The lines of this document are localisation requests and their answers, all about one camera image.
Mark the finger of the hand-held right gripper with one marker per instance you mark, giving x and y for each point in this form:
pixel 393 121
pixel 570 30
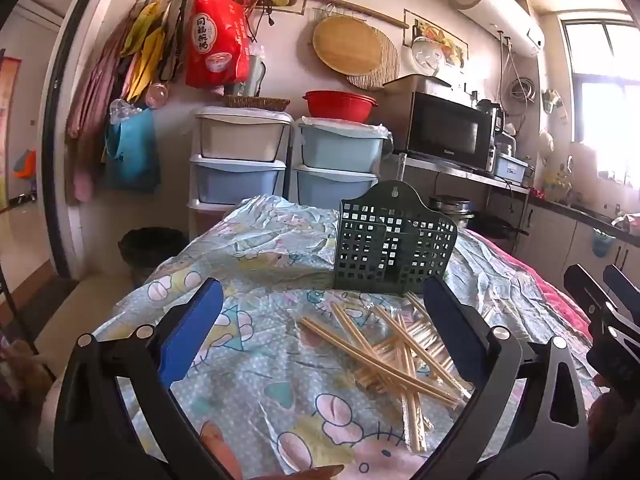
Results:
pixel 587 292
pixel 622 287

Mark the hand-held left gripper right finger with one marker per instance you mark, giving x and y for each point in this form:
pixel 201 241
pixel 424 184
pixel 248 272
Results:
pixel 452 325

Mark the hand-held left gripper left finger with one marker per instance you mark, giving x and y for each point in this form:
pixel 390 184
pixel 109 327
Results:
pixel 192 330

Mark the pile of wooden chopsticks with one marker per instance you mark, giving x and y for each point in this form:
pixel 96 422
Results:
pixel 395 360

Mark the green plastic utensil basket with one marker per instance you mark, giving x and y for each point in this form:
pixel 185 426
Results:
pixel 372 197

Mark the person's right forearm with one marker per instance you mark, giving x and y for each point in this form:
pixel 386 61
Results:
pixel 612 420

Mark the blue hanging cup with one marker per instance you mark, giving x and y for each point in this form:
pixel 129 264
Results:
pixel 602 244

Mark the kitchen counter cabinets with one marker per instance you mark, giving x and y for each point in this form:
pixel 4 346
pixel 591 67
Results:
pixel 555 240

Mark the cartoon printed tablecloth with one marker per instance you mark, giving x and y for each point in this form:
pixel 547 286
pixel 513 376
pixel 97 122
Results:
pixel 260 360

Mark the black trash bin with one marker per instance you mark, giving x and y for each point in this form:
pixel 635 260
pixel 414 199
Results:
pixel 150 255

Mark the pink storage drawer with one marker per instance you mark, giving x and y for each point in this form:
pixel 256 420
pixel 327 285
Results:
pixel 205 222

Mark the steel cooking pot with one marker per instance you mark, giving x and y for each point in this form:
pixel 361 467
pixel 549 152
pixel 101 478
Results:
pixel 450 207

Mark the light blue plastic container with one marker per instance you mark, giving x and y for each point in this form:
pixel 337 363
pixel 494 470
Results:
pixel 512 167

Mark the metal kitchen shelf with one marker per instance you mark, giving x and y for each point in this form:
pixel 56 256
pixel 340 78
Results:
pixel 470 176

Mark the blue storage drawer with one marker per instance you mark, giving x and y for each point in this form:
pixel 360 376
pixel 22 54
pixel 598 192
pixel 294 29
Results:
pixel 235 182
pixel 330 190

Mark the blue hanging bag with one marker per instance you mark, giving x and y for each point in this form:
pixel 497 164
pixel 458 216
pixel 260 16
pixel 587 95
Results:
pixel 132 155

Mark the window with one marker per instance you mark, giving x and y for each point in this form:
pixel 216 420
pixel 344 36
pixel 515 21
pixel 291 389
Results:
pixel 605 100

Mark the black microwave oven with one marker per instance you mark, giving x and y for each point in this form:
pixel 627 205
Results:
pixel 445 132

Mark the white storage drawer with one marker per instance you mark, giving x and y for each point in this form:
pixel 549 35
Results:
pixel 240 137

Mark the black kettle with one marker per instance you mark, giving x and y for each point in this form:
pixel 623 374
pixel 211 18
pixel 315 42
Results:
pixel 487 112

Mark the light teal storage drawer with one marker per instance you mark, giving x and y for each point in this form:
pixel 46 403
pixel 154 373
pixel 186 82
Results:
pixel 340 147

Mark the flat wicker basket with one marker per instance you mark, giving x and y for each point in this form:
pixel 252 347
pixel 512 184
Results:
pixel 255 103

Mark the pink round glass ball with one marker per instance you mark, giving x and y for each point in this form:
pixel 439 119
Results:
pixel 158 96

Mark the red plastic basin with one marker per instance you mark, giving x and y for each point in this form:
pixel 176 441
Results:
pixel 340 107

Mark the pink hanging garments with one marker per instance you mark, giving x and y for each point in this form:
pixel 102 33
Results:
pixel 95 105

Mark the round woven mat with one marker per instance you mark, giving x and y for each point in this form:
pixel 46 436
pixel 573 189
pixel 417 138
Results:
pixel 385 72

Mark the white round plastic cover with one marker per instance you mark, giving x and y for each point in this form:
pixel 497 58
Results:
pixel 427 55

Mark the yellow hanging cloths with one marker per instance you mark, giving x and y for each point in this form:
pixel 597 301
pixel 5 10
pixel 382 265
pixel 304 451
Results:
pixel 147 45

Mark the white cylindrical water heater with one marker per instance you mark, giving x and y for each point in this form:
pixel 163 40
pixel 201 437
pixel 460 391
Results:
pixel 500 10

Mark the red printed shopping bag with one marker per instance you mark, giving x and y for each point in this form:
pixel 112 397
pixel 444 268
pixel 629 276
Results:
pixel 215 35

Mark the round bamboo tray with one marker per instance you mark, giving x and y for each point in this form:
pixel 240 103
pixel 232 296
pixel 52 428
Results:
pixel 345 42

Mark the long wooden stick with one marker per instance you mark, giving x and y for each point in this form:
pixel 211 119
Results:
pixel 350 6

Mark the small fruit wall poster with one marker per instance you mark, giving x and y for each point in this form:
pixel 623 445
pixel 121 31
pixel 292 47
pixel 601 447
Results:
pixel 450 35

